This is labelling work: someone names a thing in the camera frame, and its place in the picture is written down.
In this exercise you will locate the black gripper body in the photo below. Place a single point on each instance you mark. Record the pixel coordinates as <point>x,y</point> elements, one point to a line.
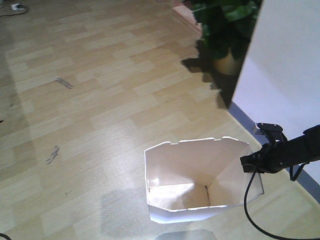
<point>267,160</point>

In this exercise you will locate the white plastic trash bin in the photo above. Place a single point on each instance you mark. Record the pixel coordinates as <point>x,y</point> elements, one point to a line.
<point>193,180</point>

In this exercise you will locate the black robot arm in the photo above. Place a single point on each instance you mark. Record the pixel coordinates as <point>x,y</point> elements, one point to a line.
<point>303,149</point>

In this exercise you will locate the green potted plant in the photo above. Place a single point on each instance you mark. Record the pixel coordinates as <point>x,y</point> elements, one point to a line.
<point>227,27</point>

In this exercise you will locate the white floor power socket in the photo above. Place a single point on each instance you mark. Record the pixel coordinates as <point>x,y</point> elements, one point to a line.
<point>17,7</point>

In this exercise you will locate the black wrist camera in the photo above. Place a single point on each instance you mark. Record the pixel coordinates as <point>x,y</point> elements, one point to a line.
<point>273,132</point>

